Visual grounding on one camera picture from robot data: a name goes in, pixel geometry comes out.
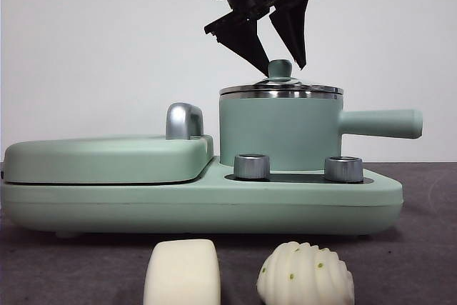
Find glass lid with green knob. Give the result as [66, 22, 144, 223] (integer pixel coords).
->
[219, 59, 343, 94]

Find white rectangular steamed bun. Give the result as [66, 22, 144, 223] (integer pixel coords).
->
[142, 239, 220, 305]

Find white ridged bun green specks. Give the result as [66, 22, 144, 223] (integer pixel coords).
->
[256, 241, 356, 305]

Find silver control knob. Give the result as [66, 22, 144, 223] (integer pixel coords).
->
[324, 156, 364, 183]
[233, 154, 271, 180]

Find green breakfast maker base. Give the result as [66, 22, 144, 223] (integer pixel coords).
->
[0, 156, 404, 240]

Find green griddle cover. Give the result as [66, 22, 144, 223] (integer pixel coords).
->
[3, 133, 215, 185]

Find green pot with handle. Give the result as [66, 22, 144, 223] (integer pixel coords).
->
[219, 91, 424, 172]

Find silver cover handle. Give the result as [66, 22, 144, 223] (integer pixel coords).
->
[165, 102, 205, 141]

